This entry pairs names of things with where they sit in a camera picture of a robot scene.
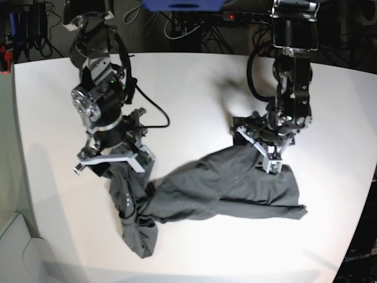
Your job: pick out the red clamp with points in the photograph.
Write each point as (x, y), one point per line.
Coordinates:
(6, 60)

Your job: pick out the dark grey t-shirt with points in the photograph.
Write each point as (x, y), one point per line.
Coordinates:
(228, 182)

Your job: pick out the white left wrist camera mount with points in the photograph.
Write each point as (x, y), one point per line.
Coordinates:
(271, 151)

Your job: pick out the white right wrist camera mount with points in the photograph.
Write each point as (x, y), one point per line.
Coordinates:
(138, 159)

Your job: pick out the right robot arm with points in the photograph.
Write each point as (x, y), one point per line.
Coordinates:
(106, 86)

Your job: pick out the black equipment with cables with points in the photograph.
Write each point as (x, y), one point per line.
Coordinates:
(30, 29)

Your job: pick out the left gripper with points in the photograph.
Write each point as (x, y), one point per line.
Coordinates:
(278, 124)

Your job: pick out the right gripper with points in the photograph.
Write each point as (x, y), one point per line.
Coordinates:
(124, 129)

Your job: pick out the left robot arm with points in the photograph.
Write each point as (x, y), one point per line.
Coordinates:
(294, 37)

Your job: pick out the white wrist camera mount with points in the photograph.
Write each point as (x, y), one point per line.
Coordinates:
(271, 151)
(138, 159)

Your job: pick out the blue box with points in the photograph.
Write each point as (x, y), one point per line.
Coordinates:
(183, 5)

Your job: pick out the grey chair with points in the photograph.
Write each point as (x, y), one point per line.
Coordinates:
(22, 257)

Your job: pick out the black power strip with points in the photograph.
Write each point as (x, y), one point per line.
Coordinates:
(238, 18)

